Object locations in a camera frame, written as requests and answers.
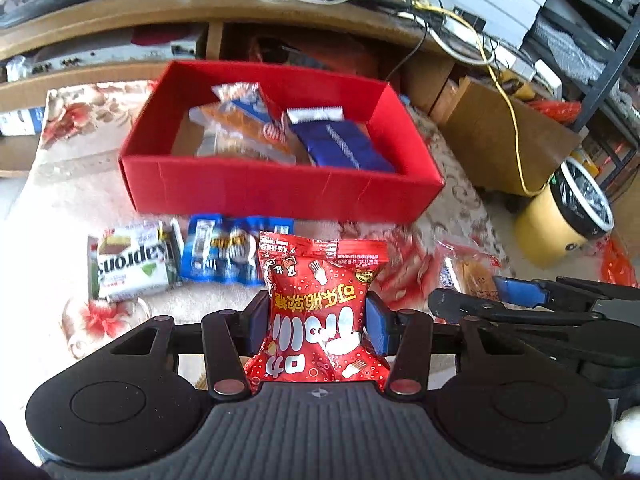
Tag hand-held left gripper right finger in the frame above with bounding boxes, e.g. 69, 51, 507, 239
365, 292, 531, 402

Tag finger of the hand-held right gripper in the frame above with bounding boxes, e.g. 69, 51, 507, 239
494, 275, 640, 307
429, 287, 606, 328

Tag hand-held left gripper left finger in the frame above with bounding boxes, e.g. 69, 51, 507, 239
107, 290, 271, 402

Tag red candy packet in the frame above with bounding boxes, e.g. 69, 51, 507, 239
244, 231, 391, 393

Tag blue sausage packet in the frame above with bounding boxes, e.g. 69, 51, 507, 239
179, 215, 296, 286

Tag red cardboard box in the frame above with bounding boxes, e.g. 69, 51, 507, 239
119, 59, 446, 223

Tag green white wafer packet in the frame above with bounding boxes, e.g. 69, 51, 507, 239
87, 220, 183, 303

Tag dark blue snack packet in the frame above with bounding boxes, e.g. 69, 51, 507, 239
285, 106, 397, 173

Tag clear orange bread packet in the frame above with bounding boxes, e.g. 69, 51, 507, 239
210, 82, 301, 161

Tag yellow trash bin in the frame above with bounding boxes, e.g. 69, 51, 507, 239
514, 157, 616, 268

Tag orange plastic bag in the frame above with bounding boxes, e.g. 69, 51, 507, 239
530, 100, 583, 126
600, 237, 640, 288

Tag brown box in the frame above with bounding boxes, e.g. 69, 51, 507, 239
440, 76, 583, 196

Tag white power strip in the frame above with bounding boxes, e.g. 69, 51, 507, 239
500, 55, 562, 96

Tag black metal shelf rack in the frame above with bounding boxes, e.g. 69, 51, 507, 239
520, 0, 640, 181

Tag black plug adapter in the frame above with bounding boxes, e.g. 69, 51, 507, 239
452, 6, 488, 31

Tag floral tablecloth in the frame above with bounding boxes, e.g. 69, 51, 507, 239
0, 80, 531, 396

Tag person's dark clothing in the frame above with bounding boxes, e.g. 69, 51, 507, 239
0, 420, 48, 480

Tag red cloth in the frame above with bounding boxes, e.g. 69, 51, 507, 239
131, 27, 197, 48

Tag blue white carton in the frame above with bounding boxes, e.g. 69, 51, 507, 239
0, 107, 46, 137

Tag silver receiver box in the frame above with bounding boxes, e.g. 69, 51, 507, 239
30, 35, 206, 73

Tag wooden TV stand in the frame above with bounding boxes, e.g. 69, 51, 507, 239
0, 0, 501, 176

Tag clear plastic bag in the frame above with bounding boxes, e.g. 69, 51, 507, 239
5, 55, 33, 81

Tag yellow cable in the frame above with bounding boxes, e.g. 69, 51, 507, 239
360, 0, 551, 198

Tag thick white cable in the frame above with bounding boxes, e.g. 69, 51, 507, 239
425, 20, 501, 66

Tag black cable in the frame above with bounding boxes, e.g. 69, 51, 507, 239
387, 15, 431, 86

